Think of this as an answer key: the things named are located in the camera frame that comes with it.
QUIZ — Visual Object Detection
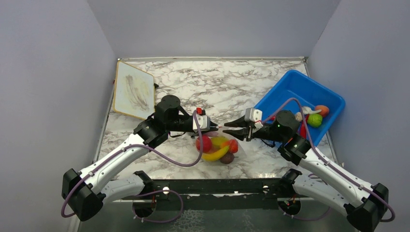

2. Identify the yellow toy star fruit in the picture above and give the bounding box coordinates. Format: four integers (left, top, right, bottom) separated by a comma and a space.
211, 136, 229, 150

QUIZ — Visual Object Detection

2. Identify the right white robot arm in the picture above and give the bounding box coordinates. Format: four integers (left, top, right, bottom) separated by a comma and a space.
224, 108, 389, 232

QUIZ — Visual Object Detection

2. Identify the red toy tomato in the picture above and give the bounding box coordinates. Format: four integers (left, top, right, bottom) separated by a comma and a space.
220, 139, 239, 154

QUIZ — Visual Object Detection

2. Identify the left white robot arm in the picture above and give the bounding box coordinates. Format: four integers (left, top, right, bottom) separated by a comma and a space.
60, 95, 218, 221

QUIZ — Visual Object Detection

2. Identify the red toy chili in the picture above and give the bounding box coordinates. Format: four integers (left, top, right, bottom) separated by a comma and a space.
299, 122, 307, 139

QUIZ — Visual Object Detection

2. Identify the clear orange zip bag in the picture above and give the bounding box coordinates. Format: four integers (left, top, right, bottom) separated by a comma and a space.
201, 129, 246, 165

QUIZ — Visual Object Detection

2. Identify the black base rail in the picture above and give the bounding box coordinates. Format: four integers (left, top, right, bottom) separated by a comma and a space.
120, 170, 311, 212

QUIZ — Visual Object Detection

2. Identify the white board yellow rim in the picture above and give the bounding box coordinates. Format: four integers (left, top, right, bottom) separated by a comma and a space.
112, 61, 155, 119

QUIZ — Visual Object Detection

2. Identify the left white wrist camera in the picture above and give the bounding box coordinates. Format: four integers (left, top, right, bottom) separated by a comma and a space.
192, 107, 211, 132

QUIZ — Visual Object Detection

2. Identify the green toy lime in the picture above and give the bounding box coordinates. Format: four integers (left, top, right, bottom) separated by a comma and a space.
307, 114, 323, 128

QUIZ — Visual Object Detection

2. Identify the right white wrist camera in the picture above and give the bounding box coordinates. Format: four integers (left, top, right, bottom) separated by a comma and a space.
244, 108, 263, 131

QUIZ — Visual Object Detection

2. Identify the white toy garlic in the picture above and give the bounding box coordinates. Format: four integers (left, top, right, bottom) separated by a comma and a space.
295, 112, 305, 122
302, 106, 322, 115

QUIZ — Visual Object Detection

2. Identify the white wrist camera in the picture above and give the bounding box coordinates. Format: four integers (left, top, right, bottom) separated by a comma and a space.
244, 108, 263, 131
192, 107, 211, 132

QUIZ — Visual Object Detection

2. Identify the blue plastic bin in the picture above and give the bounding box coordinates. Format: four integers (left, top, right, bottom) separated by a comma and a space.
254, 70, 345, 145

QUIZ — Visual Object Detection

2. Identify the yellow toy banana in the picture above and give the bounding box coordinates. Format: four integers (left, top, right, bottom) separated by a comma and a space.
201, 146, 229, 161

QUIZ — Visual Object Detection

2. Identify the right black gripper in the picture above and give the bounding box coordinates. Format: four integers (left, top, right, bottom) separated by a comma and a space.
223, 114, 286, 143

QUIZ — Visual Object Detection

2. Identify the brown toy plum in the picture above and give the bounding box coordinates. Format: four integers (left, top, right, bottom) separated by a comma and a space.
219, 153, 236, 164

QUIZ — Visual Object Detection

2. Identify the orange toy peach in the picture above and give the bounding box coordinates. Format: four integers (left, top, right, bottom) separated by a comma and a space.
315, 105, 330, 118

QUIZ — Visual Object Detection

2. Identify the red toy apple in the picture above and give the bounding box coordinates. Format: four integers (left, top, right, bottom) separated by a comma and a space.
195, 135, 213, 153

